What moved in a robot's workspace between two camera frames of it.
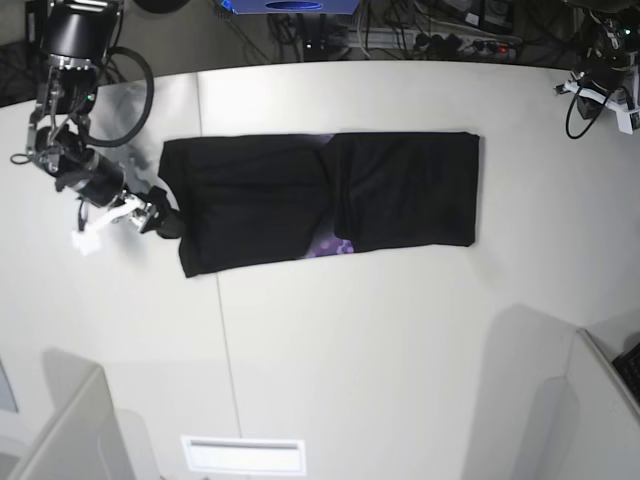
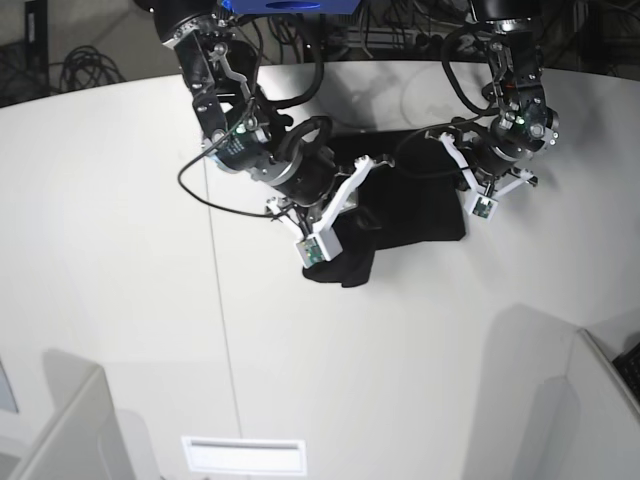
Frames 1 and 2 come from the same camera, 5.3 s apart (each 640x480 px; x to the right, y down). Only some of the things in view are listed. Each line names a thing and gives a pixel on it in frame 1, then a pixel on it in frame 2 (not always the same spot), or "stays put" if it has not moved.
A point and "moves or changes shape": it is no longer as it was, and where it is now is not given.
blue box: (293, 6) stays put
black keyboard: (628, 363) stays put
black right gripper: (605, 78) -> (490, 159)
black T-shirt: (260, 199) moves or changes shape
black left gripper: (103, 181) -> (310, 176)
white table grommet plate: (245, 455) stays put
